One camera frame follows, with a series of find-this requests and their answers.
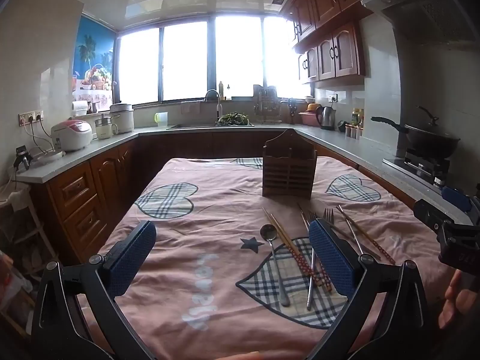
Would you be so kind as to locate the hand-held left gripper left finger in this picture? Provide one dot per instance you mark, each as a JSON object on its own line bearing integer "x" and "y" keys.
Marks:
{"x": 133, "y": 255}

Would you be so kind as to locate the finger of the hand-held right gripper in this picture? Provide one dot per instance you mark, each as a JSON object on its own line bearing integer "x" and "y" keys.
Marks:
{"x": 455, "y": 198}
{"x": 431, "y": 213}

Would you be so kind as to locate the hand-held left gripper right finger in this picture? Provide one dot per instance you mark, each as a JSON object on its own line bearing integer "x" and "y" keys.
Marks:
{"x": 330, "y": 255}

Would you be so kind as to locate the steel chopstick red dotted end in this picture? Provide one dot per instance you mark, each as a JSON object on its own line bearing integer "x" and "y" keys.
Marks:
{"x": 367, "y": 237}

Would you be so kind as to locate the wooden utensil holder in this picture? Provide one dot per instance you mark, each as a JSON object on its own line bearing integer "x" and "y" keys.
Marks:
{"x": 288, "y": 165}

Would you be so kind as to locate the person's right hand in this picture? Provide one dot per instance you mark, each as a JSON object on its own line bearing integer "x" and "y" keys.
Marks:
{"x": 452, "y": 300}

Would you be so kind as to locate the person's left hand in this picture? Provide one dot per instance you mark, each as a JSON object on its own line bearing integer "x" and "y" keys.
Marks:
{"x": 236, "y": 356}

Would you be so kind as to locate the black gas stove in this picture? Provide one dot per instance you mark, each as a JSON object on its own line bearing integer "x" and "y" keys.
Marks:
{"x": 423, "y": 167}

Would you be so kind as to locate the pink heart print bedsheet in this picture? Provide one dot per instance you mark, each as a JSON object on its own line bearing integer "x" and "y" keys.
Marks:
{"x": 195, "y": 255}

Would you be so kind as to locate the black wok with lid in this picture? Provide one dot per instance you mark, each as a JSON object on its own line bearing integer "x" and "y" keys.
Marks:
{"x": 431, "y": 140}

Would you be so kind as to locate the steel spoon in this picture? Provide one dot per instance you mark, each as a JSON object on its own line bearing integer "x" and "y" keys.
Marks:
{"x": 269, "y": 232}

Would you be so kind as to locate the wooden base cabinets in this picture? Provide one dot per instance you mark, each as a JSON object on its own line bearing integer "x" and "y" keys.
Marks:
{"x": 86, "y": 195}

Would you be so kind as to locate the white spice jar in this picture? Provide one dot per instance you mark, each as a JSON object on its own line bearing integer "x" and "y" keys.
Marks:
{"x": 348, "y": 132}
{"x": 359, "y": 134}
{"x": 353, "y": 133}

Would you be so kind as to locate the white storage rack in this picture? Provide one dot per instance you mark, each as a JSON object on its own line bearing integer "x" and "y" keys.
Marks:
{"x": 26, "y": 240}

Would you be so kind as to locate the green label oil bottle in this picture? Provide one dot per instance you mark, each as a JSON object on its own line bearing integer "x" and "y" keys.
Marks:
{"x": 354, "y": 117}

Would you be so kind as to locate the green mug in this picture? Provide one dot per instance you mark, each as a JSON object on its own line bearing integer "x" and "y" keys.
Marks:
{"x": 342, "y": 126}

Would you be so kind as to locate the white plastic bag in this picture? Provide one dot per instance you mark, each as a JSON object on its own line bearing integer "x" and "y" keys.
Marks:
{"x": 19, "y": 197}

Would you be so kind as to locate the small white electric pot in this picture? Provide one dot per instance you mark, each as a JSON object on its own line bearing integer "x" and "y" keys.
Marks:
{"x": 105, "y": 129}

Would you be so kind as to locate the white round lid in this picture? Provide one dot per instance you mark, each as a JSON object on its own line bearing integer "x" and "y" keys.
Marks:
{"x": 50, "y": 155}

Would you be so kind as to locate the pink white rice cooker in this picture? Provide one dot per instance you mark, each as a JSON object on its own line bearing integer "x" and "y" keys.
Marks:
{"x": 73, "y": 135}

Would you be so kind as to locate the steel electric kettle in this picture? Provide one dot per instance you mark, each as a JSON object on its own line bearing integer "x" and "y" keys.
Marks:
{"x": 326, "y": 119}

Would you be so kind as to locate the large white electric cooker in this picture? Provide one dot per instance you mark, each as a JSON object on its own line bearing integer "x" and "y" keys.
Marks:
{"x": 122, "y": 118}

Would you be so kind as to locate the pink plastic basin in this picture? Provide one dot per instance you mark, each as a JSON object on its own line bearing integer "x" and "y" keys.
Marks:
{"x": 308, "y": 119}

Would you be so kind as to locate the yellow green measuring jug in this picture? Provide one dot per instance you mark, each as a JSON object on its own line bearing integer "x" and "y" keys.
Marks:
{"x": 162, "y": 120}

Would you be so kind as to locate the steel kitchen sink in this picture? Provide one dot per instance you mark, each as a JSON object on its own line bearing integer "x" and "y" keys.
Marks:
{"x": 191, "y": 126}

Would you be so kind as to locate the dark knife block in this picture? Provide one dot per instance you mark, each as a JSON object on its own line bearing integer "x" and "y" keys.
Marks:
{"x": 292, "y": 112}

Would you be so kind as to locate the yellow bowl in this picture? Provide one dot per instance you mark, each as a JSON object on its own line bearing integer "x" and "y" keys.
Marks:
{"x": 313, "y": 108}

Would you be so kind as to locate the small black device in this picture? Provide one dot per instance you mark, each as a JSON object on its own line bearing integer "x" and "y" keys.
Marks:
{"x": 22, "y": 155}

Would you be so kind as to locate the paper towel roll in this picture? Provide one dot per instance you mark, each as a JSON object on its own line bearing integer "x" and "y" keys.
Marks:
{"x": 79, "y": 108}

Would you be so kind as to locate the white bowl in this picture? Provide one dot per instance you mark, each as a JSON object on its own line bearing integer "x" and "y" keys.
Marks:
{"x": 309, "y": 100}

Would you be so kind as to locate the pink dish cloth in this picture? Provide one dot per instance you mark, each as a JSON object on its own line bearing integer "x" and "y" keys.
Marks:
{"x": 190, "y": 108}

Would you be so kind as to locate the metal dish rack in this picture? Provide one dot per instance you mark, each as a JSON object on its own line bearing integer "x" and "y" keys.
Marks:
{"x": 267, "y": 103}

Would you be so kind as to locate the green leafy vegetables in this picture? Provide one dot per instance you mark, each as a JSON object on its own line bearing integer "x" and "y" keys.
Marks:
{"x": 234, "y": 119}

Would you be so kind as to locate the steel kitchen faucet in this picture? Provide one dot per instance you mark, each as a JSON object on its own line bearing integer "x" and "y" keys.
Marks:
{"x": 217, "y": 105}

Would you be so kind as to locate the tall yellow bottle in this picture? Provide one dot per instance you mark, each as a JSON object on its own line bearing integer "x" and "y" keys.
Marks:
{"x": 221, "y": 90}

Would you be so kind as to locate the dark framed kitchen window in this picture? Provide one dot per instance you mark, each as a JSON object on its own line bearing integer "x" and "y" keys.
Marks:
{"x": 187, "y": 60}

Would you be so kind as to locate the single white wall socket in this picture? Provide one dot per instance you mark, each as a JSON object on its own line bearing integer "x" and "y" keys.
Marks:
{"x": 332, "y": 98}

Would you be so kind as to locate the white wall socket row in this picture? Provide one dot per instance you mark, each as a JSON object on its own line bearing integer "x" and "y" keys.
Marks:
{"x": 30, "y": 117}

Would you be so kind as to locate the tropical fruit wall poster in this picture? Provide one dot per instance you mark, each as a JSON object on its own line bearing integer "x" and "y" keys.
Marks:
{"x": 93, "y": 52}

